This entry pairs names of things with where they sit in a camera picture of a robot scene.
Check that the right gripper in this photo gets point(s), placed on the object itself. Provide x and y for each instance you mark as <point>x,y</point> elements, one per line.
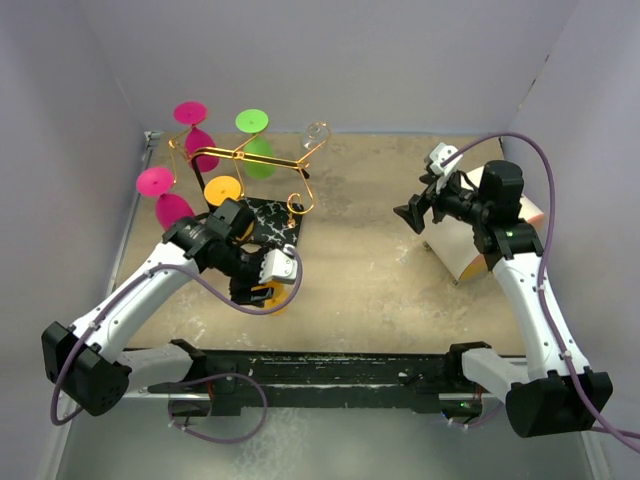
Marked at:
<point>415,210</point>

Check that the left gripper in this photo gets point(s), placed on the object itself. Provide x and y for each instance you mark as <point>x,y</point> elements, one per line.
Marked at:
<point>241,293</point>

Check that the orange wine glass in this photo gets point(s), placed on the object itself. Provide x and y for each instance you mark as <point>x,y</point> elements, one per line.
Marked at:
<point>280,295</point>
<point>223,194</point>

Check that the gold wine glass rack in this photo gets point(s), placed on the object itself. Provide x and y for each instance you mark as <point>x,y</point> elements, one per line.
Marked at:
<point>277,221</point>

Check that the pink wine glass front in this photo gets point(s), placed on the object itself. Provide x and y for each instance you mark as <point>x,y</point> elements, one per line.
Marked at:
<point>157,182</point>

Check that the pink wine glass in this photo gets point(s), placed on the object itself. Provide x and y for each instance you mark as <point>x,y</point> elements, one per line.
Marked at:
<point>157,182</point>
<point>191,114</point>

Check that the green wine glass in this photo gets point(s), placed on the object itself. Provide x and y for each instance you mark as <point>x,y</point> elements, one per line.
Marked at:
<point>255,121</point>

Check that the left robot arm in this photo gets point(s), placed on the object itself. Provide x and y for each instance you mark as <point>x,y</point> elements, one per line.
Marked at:
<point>88,360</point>

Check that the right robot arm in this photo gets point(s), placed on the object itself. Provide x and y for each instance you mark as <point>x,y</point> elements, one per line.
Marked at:
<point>556,391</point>

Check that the white cylindrical box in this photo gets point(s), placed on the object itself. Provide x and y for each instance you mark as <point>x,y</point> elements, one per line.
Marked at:
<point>452,240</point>

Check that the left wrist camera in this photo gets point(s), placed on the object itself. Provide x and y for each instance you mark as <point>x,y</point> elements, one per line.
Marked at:
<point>289,250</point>

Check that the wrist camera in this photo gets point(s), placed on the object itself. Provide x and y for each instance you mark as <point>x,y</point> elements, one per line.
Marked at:
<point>442,162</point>
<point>289,250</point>

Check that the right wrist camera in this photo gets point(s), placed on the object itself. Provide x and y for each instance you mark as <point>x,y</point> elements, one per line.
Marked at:
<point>442,162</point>

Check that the black base frame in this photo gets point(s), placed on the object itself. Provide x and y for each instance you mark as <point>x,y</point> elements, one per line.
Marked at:
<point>224,382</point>

